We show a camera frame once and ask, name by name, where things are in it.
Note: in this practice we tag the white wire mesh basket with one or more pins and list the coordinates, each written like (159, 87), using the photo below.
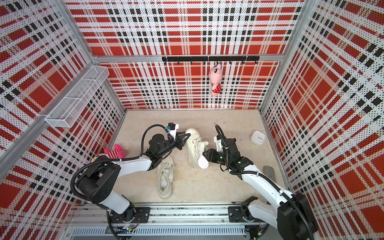
(68, 110)

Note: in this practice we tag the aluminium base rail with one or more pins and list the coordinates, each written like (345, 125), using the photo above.
(209, 220)

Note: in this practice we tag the white sneaker one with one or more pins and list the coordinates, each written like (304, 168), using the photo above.
(165, 177)
(196, 146)

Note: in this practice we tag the pink hanging plush toy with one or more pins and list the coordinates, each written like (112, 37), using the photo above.
(216, 76)

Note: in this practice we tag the pink striped plush doll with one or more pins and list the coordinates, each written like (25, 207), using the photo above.
(117, 153)

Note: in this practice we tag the grey flat object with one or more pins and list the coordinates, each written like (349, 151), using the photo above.
(269, 172)

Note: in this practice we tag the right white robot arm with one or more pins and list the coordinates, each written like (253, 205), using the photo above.
(289, 213)

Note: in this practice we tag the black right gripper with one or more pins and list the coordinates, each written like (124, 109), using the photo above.
(210, 156)

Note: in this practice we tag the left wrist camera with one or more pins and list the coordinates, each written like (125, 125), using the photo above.
(172, 129)

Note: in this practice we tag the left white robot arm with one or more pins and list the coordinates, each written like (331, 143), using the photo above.
(95, 181)

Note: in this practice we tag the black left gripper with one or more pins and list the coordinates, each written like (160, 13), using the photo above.
(179, 141)

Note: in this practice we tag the black hook rail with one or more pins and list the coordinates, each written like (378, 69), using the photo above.
(212, 59)

